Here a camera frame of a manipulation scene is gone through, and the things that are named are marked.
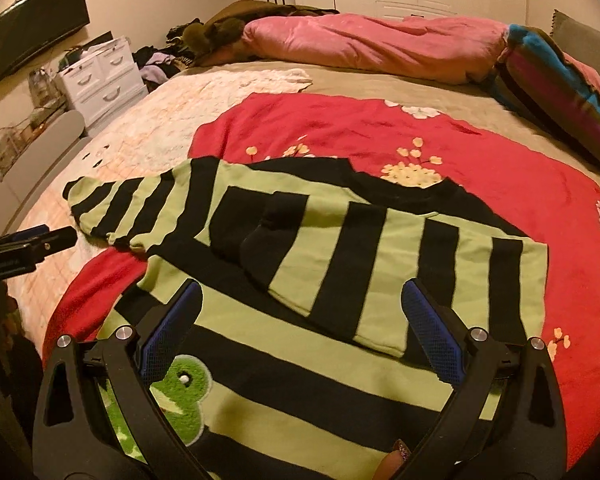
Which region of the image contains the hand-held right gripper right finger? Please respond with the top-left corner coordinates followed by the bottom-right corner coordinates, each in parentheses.
top-left (390, 281), bottom-right (569, 480)

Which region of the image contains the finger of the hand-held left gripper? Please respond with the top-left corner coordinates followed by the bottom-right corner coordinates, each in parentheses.
top-left (2, 226), bottom-right (77, 261)

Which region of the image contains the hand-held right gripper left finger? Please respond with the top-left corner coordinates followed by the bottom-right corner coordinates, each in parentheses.
top-left (31, 280), bottom-right (216, 480)

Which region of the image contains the green black striped sweater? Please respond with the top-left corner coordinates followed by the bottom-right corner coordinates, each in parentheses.
top-left (62, 156), bottom-right (548, 480)

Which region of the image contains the pile of dark clothes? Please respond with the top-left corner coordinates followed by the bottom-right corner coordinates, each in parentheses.
top-left (132, 22), bottom-right (201, 83)

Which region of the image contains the person's right hand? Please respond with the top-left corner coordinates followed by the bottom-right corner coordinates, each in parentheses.
top-left (372, 439), bottom-right (413, 480)

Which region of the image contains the grey bed footboard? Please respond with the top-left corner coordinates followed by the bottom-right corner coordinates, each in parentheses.
top-left (0, 110), bottom-right (86, 233)

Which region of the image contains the cream lace bedspread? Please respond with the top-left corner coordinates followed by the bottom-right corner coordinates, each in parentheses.
top-left (7, 67), bottom-right (313, 311)

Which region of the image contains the white drawer cabinet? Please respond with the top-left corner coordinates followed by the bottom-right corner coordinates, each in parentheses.
top-left (55, 36), bottom-right (148, 126)

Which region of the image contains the red floral blanket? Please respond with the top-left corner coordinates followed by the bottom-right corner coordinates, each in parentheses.
top-left (42, 91), bottom-right (600, 471)

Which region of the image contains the bed with beige sheet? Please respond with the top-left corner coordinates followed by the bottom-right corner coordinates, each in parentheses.
top-left (0, 57), bottom-right (600, 480)

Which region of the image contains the multicolour striped pillow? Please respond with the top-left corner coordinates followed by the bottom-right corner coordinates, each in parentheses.
top-left (495, 24), bottom-right (600, 171)

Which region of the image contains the pink pillow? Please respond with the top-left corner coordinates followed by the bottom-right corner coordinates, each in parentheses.
top-left (242, 12), bottom-right (511, 86)

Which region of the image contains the grey headboard cushion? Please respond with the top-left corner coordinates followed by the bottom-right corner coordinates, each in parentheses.
top-left (550, 9), bottom-right (600, 91)

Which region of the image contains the cluttered wire shelf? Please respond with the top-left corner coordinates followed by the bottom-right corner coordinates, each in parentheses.
top-left (0, 65), bottom-right (68, 196)

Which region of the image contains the black wall television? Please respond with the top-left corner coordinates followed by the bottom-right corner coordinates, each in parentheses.
top-left (0, 0), bottom-right (91, 81)

